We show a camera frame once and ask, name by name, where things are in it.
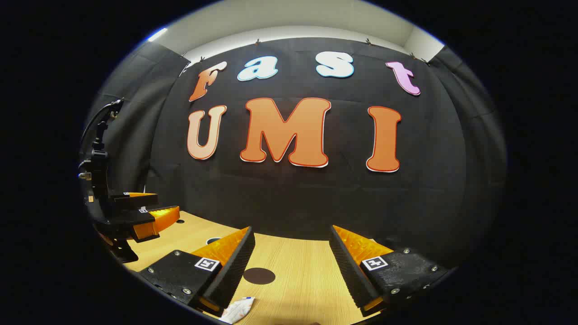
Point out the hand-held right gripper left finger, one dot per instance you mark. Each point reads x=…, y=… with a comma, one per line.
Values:
x=235, y=271

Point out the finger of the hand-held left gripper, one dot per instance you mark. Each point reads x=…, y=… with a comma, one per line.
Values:
x=135, y=201
x=162, y=219

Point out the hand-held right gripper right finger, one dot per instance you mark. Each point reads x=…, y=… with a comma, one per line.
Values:
x=350, y=275

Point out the dark round coaster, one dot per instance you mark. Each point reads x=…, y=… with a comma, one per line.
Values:
x=259, y=276

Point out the white toothpaste tube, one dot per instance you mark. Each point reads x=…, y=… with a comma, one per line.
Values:
x=238, y=309

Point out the wooden desktop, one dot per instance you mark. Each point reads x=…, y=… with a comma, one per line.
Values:
x=298, y=262

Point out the black backdrop cloth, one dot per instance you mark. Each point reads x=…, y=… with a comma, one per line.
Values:
x=316, y=203

